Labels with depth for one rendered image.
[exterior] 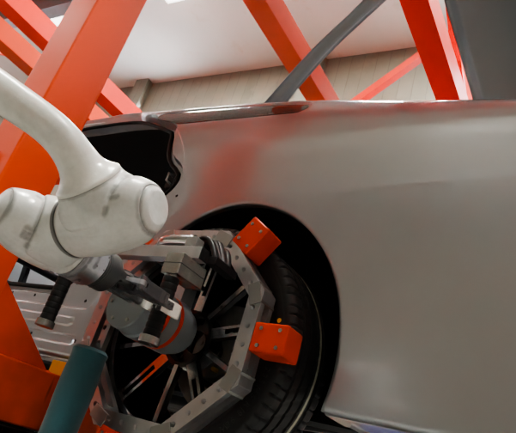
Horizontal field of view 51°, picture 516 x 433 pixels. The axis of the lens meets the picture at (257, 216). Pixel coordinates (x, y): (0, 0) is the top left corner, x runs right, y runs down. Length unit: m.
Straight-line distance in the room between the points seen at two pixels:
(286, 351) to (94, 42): 1.18
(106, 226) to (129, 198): 0.05
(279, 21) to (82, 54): 1.33
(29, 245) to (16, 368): 0.84
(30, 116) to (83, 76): 1.03
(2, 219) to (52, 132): 0.16
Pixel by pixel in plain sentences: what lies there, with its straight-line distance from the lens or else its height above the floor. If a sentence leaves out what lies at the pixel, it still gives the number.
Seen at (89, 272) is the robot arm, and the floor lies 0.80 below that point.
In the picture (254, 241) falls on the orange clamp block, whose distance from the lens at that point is 1.37.
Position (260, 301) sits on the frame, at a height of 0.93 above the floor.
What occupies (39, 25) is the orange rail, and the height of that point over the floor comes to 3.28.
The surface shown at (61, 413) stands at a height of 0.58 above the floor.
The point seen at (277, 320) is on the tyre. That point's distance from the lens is 1.34.
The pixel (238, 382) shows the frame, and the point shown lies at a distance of 1.24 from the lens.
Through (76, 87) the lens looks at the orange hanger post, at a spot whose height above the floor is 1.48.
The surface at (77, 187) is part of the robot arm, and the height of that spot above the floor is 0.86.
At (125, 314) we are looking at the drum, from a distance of 1.31.
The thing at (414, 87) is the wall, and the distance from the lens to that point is 7.86.
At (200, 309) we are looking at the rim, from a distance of 1.51.
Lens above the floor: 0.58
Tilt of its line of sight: 25 degrees up
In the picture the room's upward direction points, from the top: 17 degrees clockwise
